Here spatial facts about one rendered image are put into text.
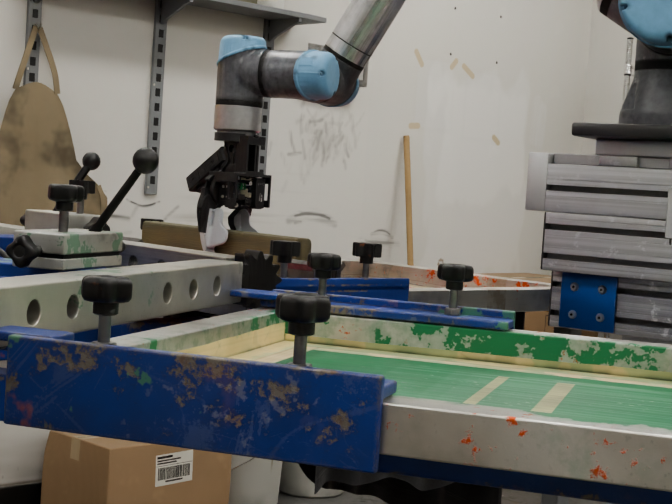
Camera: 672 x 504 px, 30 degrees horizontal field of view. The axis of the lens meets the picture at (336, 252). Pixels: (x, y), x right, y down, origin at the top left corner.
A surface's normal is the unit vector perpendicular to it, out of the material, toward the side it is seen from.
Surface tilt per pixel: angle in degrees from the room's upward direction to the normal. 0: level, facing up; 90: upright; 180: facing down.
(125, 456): 89
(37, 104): 89
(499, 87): 90
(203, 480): 90
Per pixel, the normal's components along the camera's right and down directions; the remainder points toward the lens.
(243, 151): -0.73, -0.01
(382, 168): 0.68, 0.08
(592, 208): -0.54, 0.01
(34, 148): 0.34, 0.07
